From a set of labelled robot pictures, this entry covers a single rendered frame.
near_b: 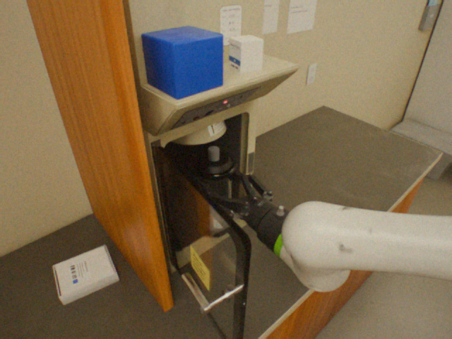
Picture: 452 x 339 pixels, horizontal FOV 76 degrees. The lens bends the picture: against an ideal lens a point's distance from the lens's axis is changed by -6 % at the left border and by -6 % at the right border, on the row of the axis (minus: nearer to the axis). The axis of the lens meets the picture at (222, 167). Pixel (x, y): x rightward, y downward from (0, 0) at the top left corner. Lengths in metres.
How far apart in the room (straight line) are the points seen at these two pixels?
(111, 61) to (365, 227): 0.42
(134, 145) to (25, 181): 0.63
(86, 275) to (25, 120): 0.47
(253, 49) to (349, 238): 0.38
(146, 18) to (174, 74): 0.13
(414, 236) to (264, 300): 0.52
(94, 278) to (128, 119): 0.56
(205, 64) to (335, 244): 0.34
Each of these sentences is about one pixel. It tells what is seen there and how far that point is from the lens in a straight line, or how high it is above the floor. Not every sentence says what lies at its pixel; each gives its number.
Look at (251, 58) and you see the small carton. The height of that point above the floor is 1.54.
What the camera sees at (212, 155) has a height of 1.29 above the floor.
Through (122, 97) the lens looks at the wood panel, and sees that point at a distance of 0.47.
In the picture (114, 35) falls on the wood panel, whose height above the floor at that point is 1.62.
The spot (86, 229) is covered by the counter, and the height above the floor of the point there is 0.94.
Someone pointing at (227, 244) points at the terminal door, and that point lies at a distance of 0.48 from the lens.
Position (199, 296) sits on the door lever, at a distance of 0.58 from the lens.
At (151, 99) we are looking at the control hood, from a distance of 0.56.
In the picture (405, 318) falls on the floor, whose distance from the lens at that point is 2.19.
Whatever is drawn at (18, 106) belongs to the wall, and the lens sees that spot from 0.99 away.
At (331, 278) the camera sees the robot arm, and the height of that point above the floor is 1.25.
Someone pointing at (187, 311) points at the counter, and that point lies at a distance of 0.88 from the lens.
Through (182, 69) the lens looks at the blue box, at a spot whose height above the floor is 1.56.
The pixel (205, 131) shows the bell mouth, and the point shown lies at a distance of 0.75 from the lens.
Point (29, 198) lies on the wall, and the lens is 1.12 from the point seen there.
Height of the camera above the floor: 1.71
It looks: 36 degrees down
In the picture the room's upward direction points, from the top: straight up
